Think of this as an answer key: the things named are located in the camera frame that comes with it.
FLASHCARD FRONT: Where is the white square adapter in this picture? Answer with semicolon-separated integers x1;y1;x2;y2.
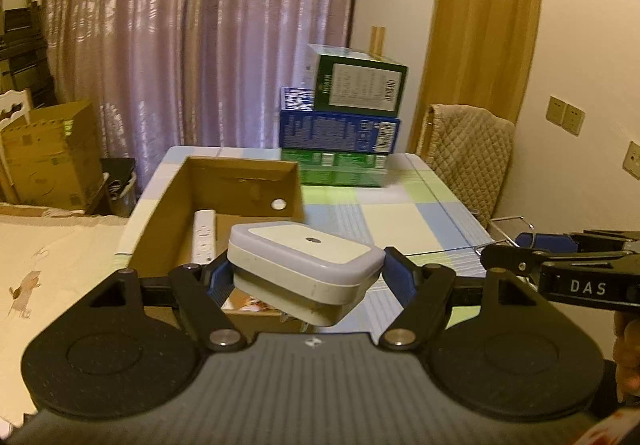
227;221;385;327

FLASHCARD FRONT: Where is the person's right hand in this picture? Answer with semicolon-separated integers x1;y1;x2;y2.
613;312;640;403

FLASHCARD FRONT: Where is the checked tablecloth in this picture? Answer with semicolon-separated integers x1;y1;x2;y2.
166;146;490;277

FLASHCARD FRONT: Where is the chair with quilted beige cover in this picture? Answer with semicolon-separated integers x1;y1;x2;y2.
416;104;515;226

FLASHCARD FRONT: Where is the cream cartoon bedsheet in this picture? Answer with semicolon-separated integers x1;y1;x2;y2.
1;216;126;427

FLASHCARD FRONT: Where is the long white flat remote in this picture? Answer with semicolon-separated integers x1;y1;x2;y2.
192;209;217;265

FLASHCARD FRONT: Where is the Doraemon red figure toy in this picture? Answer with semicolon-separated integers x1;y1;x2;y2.
222;288;279;314

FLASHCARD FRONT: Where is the black waste bin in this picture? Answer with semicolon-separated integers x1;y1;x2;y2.
86;158;137;218

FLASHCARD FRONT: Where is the light green product box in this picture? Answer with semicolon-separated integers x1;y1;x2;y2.
281;148;387;187

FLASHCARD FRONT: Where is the open brown cardboard box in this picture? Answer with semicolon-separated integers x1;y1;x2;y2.
126;155;306;341

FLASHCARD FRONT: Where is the cardboard box on floor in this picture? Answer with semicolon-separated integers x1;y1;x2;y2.
1;101;103;210

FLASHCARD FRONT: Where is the orange-brown curtain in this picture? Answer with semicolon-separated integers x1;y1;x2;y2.
408;0;541;156

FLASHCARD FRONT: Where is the dark green product box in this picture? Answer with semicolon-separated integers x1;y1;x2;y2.
304;43;408;118

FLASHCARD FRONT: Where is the blue product box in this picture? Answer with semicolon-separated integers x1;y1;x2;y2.
279;87;401;155

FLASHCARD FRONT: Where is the white wooden chair back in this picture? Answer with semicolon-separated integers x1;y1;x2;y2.
0;89;32;129

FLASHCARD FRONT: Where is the black metal rack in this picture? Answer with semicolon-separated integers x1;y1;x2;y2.
0;0;58;108

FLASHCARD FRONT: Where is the pink sheer curtain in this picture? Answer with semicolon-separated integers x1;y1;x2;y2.
43;0;354;184

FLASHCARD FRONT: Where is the metal wire rack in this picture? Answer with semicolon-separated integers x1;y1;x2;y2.
488;216;536;247

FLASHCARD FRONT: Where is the single wall socket plate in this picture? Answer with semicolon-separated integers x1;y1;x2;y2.
623;141;640;180

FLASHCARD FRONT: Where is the double wall socket plate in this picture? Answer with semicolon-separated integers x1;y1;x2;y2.
546;96;585;136

